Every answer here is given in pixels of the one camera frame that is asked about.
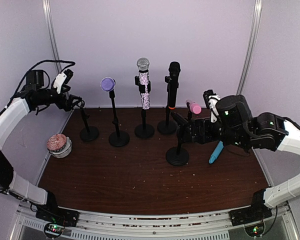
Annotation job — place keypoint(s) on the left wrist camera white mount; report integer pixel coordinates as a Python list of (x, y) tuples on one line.
[(60, 83)]

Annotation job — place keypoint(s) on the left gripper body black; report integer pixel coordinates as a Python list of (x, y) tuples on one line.
[(59, 103)]

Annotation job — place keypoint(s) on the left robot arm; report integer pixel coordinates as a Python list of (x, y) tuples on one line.
[(32, 96)]

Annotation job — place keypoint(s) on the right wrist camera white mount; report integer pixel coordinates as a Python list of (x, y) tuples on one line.
[(211, 99)]

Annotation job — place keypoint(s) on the blue microphone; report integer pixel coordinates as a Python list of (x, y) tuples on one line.
[(217, 151)]

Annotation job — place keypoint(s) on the black stand of pink microphone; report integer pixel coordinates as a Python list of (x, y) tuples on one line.
[(188, 118)]

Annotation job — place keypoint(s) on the black stand of blue microphone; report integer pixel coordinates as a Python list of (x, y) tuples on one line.
[(88, 133)]

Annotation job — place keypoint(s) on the front aluminium rail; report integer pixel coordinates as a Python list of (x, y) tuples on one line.
[(213, 225)]

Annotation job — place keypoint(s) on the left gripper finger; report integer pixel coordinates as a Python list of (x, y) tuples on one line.
[(74, 97), (80, 103)]

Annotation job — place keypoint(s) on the right aluminium corner post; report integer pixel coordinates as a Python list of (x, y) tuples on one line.
[(253, 36)]

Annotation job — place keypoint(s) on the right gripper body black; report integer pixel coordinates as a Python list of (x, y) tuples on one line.
[(207, 136)]

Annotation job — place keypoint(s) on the aluminium corner post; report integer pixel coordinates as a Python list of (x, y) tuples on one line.
[(50, 28), (253, 36)]

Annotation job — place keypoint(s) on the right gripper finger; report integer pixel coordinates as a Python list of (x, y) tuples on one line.
[(185, 137), (184, 122)]

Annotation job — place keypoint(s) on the black stand of purple microphone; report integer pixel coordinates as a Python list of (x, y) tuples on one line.
[(118, 138)]

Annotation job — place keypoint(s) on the black stand of orange-ring microphone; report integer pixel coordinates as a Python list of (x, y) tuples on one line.
[(168, 127)]

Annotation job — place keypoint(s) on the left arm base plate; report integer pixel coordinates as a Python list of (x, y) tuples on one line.
[(62, 217)]

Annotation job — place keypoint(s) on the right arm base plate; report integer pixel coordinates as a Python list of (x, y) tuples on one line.
[(248, 215)]

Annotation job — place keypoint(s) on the black stand of rhinestone microphone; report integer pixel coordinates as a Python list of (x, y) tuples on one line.
[(143, 130)]

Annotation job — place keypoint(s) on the black microphone with white band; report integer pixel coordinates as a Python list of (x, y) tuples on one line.
[(174, 115)]

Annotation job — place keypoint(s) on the pink microphone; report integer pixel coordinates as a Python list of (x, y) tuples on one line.
[(193, 107)]

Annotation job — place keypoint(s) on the rhinestone silver microphone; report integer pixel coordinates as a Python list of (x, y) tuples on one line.
[(143, 82)]

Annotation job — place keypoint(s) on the purple microphone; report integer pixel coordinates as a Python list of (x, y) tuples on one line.
[(107, 84)]

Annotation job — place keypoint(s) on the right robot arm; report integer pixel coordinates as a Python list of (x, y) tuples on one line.
[(232, 123)]

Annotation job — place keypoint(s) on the left aluminium corner post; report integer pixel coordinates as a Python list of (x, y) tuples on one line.
[(50, 28)]

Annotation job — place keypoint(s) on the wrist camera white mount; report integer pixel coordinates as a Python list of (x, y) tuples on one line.
[(211, 99), (60, 83)]

